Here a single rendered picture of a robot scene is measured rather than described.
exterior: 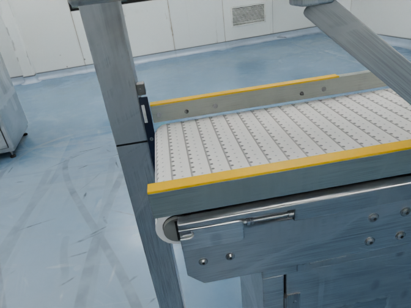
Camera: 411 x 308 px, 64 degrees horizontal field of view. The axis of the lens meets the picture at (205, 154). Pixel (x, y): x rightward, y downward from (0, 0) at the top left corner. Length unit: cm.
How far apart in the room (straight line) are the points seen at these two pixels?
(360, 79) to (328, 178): 33
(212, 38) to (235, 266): 532
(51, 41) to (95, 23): 488
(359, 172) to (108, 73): 41
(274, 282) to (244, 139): 21
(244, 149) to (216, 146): 4
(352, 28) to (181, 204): 22
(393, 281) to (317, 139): 27
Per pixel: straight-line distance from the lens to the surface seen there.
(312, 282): 56
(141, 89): 59
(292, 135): 50
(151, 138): 61
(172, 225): 37
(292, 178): 36
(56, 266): 166
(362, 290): 62
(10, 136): 283
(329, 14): 32
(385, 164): 40
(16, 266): 177
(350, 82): 67
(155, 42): 545
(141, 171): 65
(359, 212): 43
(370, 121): 56
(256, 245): 40
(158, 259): 79
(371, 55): 33
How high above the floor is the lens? 103
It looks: 28 degrees down
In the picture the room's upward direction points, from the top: 7 degrees counter-clockwise
